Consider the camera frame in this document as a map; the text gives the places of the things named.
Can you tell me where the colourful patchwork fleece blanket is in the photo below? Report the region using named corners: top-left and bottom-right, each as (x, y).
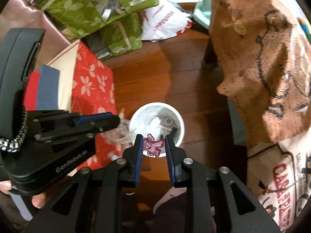
top-left (298, 17), bottom-right (311, 37)

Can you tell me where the white plastic bag red print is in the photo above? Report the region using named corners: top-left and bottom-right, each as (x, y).
top-left (141, 0), bottom-right (193, 42)

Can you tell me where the red folded cloth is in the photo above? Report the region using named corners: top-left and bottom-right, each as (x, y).
top-left (24, 71), bottom-right (40, 111)

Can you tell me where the white round bin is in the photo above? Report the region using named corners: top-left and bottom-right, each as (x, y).
top-left (129, 102), bottom-right (185, 158)

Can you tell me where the teal cloth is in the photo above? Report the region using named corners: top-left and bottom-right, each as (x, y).
top-left (193, 0), bottom-right (212, 28)

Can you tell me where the red floral cloth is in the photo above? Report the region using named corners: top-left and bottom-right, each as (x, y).
top-left (46, 40), bottom-right (125, 173)

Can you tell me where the pink translucent bear figure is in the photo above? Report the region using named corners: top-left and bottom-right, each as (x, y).
top-left (143, 133), bottom-right (166, 158)

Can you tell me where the dark grey bag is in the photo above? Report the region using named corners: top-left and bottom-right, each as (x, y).
top-left (81, 33), bottom-right (114, 60)

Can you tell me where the black white braided lanyard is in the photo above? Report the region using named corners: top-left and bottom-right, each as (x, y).
top-left (0, 107), bottom-right (28, 152)

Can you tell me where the brown glossy cushion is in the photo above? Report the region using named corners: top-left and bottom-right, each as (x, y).
top-left (0, 0), bottom-right (71, 71)

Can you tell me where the teal bed sheet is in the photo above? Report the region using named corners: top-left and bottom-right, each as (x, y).
top-left (227, 97), bottom-right (247, 146)

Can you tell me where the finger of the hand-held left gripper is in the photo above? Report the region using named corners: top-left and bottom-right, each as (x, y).
top-left (36, 115), bottom-right (121, 143)
top-left (27, 110), bottom-right (115, 128)

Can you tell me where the blue folded cloth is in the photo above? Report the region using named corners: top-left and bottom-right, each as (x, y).
top-left (36, 65), bottom-right (61, 111)

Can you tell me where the person's left hand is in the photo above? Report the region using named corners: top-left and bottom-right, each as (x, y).
top-left (0, 180), bottom-right (48, 209)

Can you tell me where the clear plastic wrapper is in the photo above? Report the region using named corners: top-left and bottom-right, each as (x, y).
top-left (107, 108), bottom-right (136, 161)

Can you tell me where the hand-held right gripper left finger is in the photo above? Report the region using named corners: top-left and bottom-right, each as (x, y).
top-left (23, 134), bottom-right (144, 233)

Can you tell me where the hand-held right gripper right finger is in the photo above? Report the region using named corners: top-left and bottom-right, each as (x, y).
top-left (164, 134), bottom-right (282, 233)

